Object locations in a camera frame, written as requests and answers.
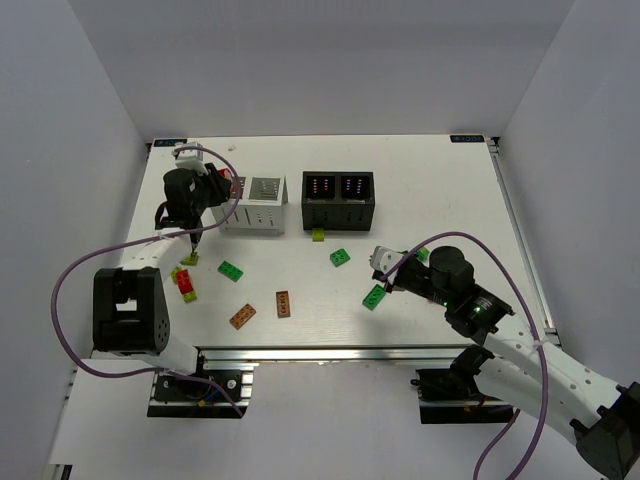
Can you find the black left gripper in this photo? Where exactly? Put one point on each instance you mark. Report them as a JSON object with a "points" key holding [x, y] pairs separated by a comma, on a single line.
{"points": [[190, 223]]}

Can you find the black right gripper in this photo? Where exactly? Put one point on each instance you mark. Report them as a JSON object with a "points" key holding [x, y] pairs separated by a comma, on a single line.
{"points": [[398, 273]]}

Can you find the red arch lego brick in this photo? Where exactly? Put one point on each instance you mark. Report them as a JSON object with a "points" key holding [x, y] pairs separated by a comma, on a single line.
{"points": [[225, 173]]}

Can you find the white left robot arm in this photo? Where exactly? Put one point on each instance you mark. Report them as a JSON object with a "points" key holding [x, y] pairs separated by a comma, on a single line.
{"points": [[130, 313]]}

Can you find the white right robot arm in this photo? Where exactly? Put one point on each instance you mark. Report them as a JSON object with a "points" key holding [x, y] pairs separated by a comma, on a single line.
{"points": [[509, 361]]}

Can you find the green lego pair with yellow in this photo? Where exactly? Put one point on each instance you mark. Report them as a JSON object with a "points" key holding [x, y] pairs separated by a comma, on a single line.
{"points": [[422, 254]]}

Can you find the blue label sticker left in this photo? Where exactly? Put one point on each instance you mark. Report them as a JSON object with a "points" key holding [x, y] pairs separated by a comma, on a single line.
{"points": [[168, 142]]}

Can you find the blue label sticker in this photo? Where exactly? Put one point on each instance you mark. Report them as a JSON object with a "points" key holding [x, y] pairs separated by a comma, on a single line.
{"points": [[168, 142], [466, 138]]}

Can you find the lime lego brick left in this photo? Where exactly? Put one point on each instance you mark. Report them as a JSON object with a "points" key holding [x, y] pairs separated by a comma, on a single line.
{"points": [[190, 260]]}

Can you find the white two-compartment container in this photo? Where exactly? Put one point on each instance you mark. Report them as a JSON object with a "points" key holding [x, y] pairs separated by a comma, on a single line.
{"points": [[261, 206]]}

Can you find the green long lego brick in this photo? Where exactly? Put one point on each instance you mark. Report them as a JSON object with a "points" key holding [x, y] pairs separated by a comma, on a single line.
{"points": [[374, 297]]}

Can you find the lime red lego stack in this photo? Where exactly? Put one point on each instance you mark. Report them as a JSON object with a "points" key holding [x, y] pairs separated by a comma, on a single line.
{"points": [[182, 279]]}

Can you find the green flat lego left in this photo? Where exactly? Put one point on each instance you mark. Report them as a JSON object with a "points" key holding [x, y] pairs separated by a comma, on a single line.
{"points": [[230, 271]]}

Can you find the green square lego brick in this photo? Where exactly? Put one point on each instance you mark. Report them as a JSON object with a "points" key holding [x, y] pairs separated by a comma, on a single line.
{"points": [[339, 257]]}

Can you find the orange lego brick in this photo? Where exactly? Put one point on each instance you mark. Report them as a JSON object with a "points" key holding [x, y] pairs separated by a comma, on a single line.
{"points": [[242, 316]]}

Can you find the lime lego by black container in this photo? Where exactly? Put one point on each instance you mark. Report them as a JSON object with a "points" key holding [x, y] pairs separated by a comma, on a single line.
{"points": [[318, 235]]}

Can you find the blue label sticker right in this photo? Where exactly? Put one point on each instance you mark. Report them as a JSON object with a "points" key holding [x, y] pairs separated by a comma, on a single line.
{"points": [[466, 138]]}

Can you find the black two-compartment container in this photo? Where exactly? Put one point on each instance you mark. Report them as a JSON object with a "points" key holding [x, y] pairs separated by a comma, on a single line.
{"points": [[337, 200]]}

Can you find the brown lego brick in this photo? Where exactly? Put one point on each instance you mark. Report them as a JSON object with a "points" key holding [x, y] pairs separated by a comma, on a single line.
{"points": [[283, 304]]}

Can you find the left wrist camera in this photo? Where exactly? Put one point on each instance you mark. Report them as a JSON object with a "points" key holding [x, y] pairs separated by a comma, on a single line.
{"points": [[189, 156]]}

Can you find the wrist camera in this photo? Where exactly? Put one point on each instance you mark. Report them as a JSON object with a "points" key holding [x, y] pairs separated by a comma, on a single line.
{"points": [[189, 156], [384, 259]]}

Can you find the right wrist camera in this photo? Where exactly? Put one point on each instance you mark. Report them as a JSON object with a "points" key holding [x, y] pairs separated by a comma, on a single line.
{"points": [[384, 259]]}

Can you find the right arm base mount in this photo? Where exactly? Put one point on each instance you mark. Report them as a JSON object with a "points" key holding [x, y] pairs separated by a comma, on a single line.
{"points": [[450, 396]]}

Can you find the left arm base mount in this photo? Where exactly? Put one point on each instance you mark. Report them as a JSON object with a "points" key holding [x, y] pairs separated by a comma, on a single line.
{"points": [[219, 390]]}

